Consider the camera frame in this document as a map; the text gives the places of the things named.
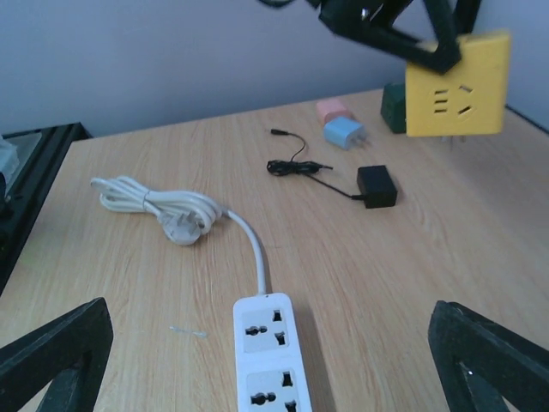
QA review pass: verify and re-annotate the black frame rail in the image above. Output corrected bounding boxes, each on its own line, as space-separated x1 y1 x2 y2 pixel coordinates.
1 123 92 288

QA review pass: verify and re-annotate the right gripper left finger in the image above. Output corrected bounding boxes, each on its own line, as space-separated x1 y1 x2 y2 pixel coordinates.
1 297 113 411

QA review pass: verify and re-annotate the dark green dragon charger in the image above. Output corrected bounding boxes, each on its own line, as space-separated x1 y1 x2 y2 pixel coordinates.
380 83 407 134

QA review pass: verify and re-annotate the pink plug adapter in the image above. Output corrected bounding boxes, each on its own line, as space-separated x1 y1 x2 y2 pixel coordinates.
316 98 355 125

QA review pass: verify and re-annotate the white power strip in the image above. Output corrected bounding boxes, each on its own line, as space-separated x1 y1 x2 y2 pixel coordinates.
233 293 312 412

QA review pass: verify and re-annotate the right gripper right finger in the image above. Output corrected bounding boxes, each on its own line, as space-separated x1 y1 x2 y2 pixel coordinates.
428 300 548 411

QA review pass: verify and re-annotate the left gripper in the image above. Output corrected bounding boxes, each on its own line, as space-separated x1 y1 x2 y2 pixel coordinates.
256 0 483 75

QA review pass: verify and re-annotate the thin black cable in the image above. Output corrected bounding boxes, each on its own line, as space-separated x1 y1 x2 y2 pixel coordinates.
266 127 365 201

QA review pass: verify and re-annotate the black plug adapter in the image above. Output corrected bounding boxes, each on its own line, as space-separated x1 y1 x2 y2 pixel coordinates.
351 165 398 209

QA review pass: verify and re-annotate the light blue charger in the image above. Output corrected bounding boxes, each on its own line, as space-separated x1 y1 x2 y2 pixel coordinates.
323 117 367 150

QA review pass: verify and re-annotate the yellow cube adapter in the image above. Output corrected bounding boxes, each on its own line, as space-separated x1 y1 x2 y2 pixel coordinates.
405 30 511 137

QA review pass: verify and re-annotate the white strip cord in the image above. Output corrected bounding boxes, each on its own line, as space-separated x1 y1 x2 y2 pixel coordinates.
89 174 273 297

